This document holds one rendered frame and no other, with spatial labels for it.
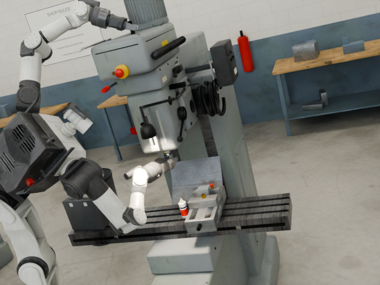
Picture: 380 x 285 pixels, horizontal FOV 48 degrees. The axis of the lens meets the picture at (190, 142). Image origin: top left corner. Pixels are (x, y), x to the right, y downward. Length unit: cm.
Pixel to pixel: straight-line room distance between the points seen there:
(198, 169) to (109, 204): 91
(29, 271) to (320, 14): 502
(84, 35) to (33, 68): 499
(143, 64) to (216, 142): 85
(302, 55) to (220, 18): 133
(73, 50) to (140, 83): 520
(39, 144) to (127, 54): 53
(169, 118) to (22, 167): 70
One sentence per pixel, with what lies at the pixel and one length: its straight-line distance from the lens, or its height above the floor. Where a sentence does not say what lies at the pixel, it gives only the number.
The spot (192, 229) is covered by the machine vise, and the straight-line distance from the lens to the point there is 213.
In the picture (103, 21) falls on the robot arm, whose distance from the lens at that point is 206.
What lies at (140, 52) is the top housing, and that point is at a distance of 185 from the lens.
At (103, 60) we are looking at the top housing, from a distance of 192.
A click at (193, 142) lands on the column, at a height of 118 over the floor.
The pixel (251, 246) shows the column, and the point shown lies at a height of 42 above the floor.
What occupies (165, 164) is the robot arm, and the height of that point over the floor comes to 125.
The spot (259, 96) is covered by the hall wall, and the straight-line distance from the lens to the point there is 638.
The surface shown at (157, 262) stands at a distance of 225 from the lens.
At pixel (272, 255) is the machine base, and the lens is 312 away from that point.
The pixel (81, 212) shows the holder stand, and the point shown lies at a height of 103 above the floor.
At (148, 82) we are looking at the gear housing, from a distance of 197.
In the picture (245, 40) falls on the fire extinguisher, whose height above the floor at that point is 124.
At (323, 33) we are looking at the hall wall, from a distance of 617.
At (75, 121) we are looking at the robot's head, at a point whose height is 162.
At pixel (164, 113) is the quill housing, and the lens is 203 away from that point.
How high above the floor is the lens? 198
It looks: 18 degrees down
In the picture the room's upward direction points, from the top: 15 degrees counter-clockwise
